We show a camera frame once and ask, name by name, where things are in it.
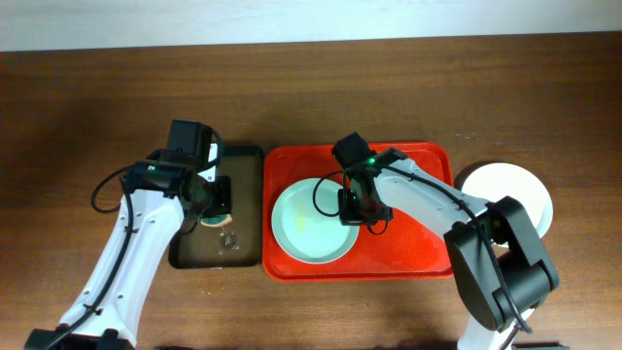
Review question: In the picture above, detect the green and yellow sponge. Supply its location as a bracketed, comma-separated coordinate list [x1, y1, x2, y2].
[200, 214, 232, 228]

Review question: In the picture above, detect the light green plate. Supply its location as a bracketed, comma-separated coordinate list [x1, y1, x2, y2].
[270, 178, 359, 264]

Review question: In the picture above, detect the white plate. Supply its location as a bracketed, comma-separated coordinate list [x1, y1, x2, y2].
[456, 162, 554, 238]

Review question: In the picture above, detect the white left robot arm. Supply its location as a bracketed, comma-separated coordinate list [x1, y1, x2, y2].
[24, 160, 232, 349]

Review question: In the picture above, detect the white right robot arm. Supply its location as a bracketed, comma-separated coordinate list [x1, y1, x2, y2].
[331, 145, 560, 349]

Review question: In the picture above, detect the black rectangular tray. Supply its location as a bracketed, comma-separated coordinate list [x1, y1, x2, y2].
[168, 144, 264, 269]

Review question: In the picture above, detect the red plastic tray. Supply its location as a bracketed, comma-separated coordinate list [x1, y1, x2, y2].
[262, 145, 452, 282]

